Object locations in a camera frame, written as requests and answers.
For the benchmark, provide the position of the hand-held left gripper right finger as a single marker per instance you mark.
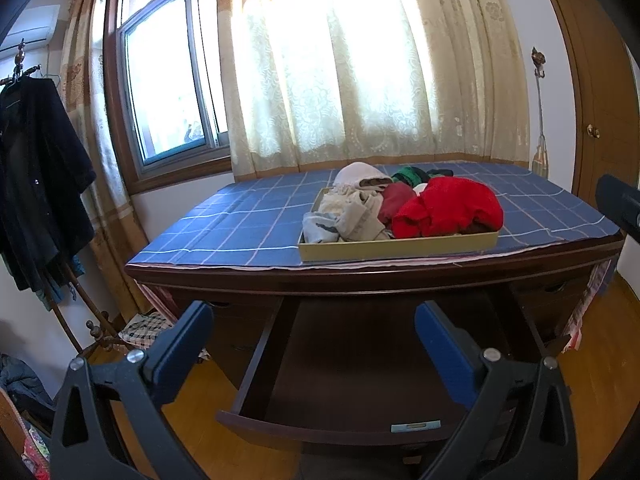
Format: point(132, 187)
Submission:
point(445, 350)

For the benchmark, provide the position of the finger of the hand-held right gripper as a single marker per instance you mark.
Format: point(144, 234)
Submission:
point(620, 197)

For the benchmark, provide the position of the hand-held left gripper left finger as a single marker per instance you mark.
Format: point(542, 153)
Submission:
point(182, 345)

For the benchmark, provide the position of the dark wooden drawer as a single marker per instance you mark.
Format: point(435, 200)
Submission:
point(350, 360)

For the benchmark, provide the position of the shallow yellow tray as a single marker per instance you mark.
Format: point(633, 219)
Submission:
point(400, 250)

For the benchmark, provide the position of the bright red underwear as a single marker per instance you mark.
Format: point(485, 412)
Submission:
point(450, 205)

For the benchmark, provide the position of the maroon underwear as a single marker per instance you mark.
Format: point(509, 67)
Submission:
point(395, 202)

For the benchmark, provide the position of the cream underwear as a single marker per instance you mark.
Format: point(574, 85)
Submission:
point(355, 215)

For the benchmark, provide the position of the black underwear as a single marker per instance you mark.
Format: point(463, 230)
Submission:
point(439, 173)

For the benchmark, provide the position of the green underwear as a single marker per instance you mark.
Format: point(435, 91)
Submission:
point(407, 176)

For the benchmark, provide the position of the large beige underwear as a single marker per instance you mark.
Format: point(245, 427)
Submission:
point(357, 175)

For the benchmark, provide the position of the teal drawer label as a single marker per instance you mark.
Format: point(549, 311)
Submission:
point(415, 426)

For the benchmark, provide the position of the black and white checked cloth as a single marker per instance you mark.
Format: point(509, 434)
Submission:
point(145, 330)

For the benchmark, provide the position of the brass door knob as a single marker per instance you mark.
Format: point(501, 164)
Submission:
point(593, 131)

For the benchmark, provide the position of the wooden coat rack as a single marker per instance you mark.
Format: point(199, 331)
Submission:
point(75, 305)

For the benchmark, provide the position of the dark wooden dresser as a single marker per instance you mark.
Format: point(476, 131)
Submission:
point(350, 280)

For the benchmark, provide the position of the blue checked tablecloth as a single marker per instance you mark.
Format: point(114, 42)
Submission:
point(225, 225)

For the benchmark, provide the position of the teal hanging garment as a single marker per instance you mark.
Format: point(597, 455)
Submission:
point(65, 280)

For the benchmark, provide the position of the brown wooden door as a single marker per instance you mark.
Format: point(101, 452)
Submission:
point(595, 60)

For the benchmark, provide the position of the grey-blue padded jacket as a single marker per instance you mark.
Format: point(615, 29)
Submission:
point(17, 380)

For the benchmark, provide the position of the floral cloth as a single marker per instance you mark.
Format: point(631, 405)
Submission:
point(35, 450)

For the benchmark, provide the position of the dark hanging jacket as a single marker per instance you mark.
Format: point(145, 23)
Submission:
point(40, 185)

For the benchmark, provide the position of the narrow cream side curtain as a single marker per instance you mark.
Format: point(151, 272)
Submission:
point(95, 135)

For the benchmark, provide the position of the wooden framed window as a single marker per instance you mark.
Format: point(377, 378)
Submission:
point(165, 85)

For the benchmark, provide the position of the cream patterned curtain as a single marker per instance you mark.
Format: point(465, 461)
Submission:
point(350, 70)

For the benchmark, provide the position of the white air conditioner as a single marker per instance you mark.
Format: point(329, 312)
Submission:
point(27, 27)

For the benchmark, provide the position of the brass wall hook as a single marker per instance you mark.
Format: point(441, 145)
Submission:
point(538, 60)

